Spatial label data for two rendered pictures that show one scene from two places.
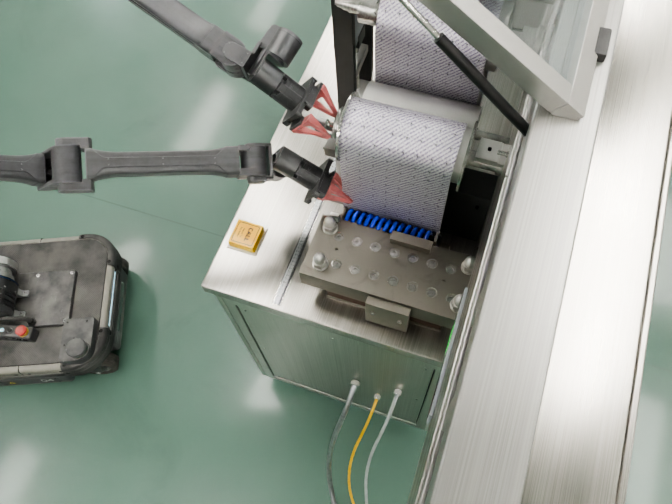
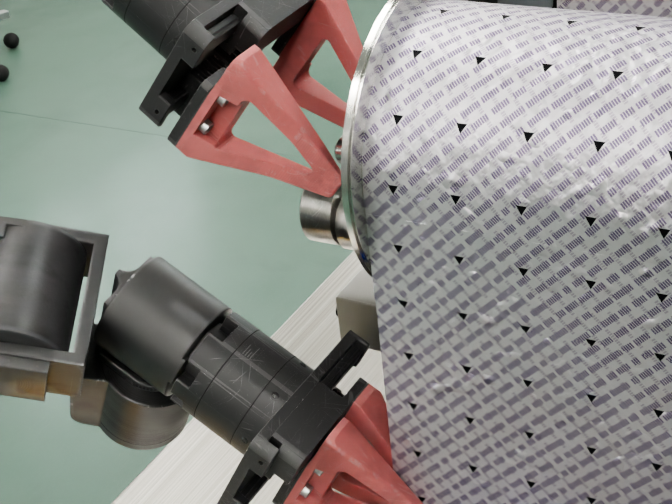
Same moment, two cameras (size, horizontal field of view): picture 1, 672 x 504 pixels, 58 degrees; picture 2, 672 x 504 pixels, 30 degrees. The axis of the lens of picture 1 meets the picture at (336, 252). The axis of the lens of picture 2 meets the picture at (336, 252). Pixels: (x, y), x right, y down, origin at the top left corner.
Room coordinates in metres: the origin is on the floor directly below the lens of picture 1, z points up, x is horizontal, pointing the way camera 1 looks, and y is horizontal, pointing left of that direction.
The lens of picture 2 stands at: (0.27, -0.08, 1.51)
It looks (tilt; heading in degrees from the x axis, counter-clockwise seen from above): 30 degrees down; 7
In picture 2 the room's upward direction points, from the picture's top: 7 degrees counter-clockwise
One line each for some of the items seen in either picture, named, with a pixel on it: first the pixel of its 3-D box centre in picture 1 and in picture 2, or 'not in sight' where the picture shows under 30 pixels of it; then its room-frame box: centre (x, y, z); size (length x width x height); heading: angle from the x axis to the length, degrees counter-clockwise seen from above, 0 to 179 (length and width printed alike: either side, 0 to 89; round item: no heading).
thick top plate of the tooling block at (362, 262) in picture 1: (393, 272); not in sight; (0.57, -0.13, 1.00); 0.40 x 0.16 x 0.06; 65
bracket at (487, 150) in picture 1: (492, 152); not in sight; (0.68, -0.33, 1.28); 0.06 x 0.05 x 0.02; 65
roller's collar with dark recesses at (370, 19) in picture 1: (375, 10); not in sight; (1.04, -0.14, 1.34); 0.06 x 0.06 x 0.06; 65
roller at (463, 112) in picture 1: (419, 120); not in sight; (0.86, -0.22, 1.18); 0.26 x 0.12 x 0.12; 65
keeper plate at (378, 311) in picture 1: (387, 315); not in sight; (0.48, -0.10, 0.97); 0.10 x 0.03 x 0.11; 65
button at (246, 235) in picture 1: (246, 235); not in sight; (0.76, 0.22, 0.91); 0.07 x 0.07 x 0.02; 65
